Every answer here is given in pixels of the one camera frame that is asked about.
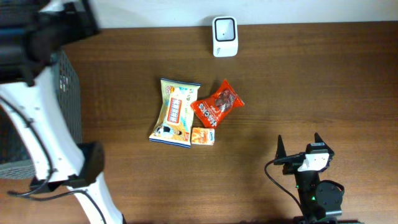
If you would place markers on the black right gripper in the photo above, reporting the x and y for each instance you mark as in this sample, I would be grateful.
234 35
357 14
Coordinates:
293 158

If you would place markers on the red snack bag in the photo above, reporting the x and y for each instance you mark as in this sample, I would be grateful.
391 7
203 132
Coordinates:
212 110

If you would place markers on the orange tissue pack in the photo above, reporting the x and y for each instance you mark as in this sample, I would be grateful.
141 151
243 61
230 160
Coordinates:
203 136

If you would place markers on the yellow wet wipes pack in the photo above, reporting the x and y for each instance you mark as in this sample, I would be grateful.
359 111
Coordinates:
175 119

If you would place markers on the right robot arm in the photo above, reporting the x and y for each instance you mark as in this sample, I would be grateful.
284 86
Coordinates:
319 200

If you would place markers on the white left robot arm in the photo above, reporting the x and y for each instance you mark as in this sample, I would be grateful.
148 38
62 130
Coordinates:
31 32

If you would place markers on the white barcode scanner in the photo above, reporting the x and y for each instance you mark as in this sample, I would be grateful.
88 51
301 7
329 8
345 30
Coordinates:
225 36

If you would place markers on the grey plastic mesh basket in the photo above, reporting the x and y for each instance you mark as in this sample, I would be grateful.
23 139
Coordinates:
15 160

